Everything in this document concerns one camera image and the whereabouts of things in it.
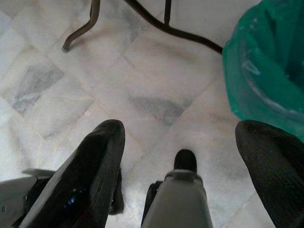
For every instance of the grey robot right leg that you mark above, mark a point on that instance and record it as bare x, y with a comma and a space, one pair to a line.
178, 202

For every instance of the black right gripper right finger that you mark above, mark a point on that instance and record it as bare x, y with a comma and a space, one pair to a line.
278, 175

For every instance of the grey robot left leg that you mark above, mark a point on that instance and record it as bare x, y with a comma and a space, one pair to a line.
12, 194

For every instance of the grey robot leg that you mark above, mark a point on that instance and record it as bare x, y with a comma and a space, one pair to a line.
178, 202
12, 194

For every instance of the green bag lined bin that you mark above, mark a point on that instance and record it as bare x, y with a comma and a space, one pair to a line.
261, 47

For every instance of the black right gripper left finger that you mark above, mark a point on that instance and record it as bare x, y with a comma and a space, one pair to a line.
83, 178

